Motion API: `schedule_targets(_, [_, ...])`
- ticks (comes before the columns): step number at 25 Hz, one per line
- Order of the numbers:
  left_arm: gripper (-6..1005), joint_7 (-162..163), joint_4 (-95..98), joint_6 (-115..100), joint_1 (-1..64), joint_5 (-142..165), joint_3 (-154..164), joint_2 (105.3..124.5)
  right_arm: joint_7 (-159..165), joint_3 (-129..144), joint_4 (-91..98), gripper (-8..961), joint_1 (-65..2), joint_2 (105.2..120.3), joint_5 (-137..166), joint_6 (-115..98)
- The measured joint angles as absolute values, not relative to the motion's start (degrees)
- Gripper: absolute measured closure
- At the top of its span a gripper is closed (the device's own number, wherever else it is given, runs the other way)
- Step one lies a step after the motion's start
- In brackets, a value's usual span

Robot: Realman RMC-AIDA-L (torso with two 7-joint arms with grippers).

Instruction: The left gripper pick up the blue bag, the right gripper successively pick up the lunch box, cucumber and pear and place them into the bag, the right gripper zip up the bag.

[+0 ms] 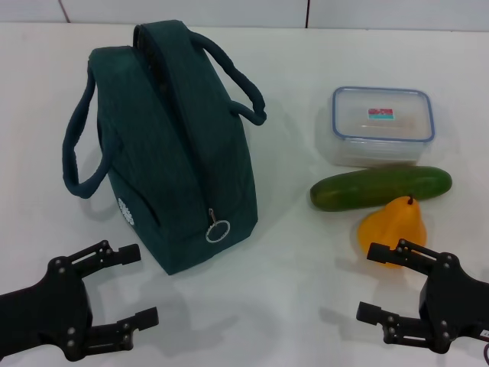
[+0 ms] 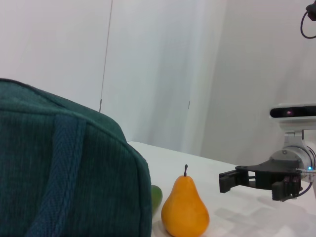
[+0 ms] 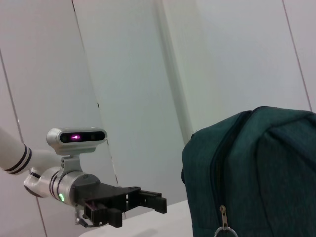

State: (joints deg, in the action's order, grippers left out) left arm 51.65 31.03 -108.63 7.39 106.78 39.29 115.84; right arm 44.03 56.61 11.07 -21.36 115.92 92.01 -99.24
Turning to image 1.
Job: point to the yellow pear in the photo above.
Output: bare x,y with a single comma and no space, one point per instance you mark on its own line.
397,225

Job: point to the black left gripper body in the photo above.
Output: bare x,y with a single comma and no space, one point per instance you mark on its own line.
49,306

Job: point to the green cucumber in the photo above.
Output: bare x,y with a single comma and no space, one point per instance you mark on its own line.
363,189

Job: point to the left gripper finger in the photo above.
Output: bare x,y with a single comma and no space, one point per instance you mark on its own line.
126,254
145,318

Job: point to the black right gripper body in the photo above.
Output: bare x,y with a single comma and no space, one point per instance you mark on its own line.
454,302

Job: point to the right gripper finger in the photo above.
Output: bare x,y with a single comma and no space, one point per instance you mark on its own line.
382,253
370,311

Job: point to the clear food container blue rim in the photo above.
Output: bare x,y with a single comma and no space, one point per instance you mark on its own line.
382,130

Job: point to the dark teal insulated lunch bag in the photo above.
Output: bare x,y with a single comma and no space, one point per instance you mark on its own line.
172,153

